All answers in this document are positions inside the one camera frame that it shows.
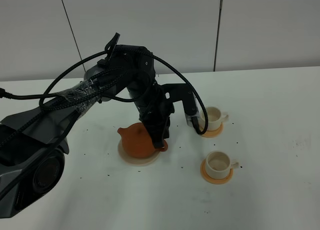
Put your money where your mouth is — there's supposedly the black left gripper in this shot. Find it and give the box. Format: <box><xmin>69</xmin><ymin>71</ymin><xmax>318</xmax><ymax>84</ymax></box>
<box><xmin>134</xmin><ymin>82</ymin><xmax>193</xmax><ymax>148</ymax></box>

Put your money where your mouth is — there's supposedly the brown clay teapot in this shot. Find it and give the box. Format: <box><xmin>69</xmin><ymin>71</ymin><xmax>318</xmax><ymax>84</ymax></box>
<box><xmin>117</xmin><ymin>123</ymin><xmax>168</xmax><ymax>159</ymax></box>

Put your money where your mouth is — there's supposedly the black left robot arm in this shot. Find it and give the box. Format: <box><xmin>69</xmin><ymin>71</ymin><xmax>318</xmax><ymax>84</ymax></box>
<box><xmin>0</xmin><ymin>45</ymin><xmax>201</xmax><ymax>219</ymax></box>

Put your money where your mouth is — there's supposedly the beige teapot saucer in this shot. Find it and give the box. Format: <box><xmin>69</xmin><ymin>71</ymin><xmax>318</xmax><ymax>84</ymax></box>
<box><xmin>117</xmin><ymin>140</ymin><xmax>160</xmax><ymax>166</ymax></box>

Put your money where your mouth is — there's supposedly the orange far coaster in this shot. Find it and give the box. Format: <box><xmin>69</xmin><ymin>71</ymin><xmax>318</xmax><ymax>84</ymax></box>
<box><xmin>197</xmin><ymin>118</ymin><xmax>224</xmax><ymax>138</ymax></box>

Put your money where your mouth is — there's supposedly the orange coaster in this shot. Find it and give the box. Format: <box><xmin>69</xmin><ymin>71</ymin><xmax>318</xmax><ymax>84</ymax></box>
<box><xmin>197</xmin><ymin>118</ymin><xmax>224</xmax><ymax>138</ymax></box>
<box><xmin>199</xmin><ymin>160</ymin><xmax>234</xmax><ymax>185</ymax></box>

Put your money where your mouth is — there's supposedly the white far teacup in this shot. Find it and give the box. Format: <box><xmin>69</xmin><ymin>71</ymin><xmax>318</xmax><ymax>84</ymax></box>
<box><xmin>198</xmin><ymin>107</ymin><xmax>229</xmax><ymax>131</ymax></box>

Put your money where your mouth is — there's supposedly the white teacup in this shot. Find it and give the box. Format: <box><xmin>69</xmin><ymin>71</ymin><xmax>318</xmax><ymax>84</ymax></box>
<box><xmin>204</xmin><ymin>151</ymin><xmax>239</xmax><ymax>180</ymax></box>
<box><xmin>198</xmin><ymin>107</ymin><xmax>229</xmax><ymax>131</ymax></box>

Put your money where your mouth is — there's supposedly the orange near coaster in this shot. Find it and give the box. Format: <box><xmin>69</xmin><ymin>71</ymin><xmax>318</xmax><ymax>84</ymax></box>
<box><xmin>199</xmin><ymin>160</ymin><xmax>234</xmax><ymax>185</ymax></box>

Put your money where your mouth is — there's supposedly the white near teacup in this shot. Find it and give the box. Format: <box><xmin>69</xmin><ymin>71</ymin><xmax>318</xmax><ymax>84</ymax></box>
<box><xmin>204</xmin><ymin>151</ymin><xmax>239</xmax><ymax>180</ymax></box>

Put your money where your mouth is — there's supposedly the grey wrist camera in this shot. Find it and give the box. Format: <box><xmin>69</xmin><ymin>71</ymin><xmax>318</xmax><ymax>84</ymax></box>
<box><xmin>183</xmin><ymin>92</ymin><xmax>200</xmax><ymax>131</ymax></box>

